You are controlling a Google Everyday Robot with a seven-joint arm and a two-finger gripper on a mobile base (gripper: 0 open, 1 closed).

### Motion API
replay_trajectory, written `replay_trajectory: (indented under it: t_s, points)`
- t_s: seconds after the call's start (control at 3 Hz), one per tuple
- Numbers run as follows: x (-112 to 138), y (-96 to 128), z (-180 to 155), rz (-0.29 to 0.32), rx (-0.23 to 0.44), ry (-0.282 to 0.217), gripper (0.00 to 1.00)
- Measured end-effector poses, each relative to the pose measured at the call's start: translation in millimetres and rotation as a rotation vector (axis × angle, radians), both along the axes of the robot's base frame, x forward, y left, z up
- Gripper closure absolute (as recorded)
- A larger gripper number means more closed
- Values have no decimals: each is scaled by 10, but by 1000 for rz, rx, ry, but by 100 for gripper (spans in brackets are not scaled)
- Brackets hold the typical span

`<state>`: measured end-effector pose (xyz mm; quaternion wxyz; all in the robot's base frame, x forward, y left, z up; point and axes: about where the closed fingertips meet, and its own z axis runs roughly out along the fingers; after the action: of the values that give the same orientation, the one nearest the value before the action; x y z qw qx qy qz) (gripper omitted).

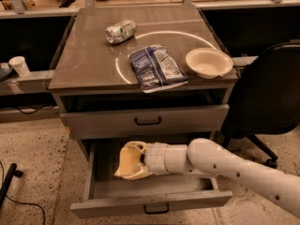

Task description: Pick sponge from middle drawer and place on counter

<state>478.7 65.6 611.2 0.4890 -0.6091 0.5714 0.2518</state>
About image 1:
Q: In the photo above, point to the closed grey top drawer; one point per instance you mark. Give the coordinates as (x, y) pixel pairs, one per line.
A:
(114, 124)

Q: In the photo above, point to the crushed silver soda can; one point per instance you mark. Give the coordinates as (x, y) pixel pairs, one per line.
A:
(120, 31)

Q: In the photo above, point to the open grey middle drawer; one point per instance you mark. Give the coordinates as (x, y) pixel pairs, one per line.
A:
(106, 195)

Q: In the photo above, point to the white paper cup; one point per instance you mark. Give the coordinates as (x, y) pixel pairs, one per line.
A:
(20, 66)

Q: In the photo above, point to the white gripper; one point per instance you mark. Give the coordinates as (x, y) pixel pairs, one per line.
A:
(156, 158)

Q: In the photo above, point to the black stand on floor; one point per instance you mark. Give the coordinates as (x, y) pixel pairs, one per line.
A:
(12, 171)

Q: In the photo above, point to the white bowl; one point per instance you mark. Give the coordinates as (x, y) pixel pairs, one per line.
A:
(209, 63)

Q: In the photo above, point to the blue chip bag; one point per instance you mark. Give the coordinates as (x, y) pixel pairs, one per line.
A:
(155, 70)

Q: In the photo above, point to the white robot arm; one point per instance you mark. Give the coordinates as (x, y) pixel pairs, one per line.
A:
(207, 159)

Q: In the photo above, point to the grey drawer cabinet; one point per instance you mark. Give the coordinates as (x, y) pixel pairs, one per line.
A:
(94, 75)

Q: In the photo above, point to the black drawer handle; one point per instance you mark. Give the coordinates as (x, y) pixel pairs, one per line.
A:
(156, 208)
(153, 122)

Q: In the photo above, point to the yellow sponge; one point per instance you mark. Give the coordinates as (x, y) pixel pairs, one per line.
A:
(130, 160)

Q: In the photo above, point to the black top drawer handle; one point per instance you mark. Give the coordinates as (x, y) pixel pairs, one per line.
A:
(153, 122)

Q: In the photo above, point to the black middle drawer handle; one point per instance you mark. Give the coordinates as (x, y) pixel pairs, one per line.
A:
(156, 208)

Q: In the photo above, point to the black office chair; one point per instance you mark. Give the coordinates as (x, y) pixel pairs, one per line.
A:
(266, 98)

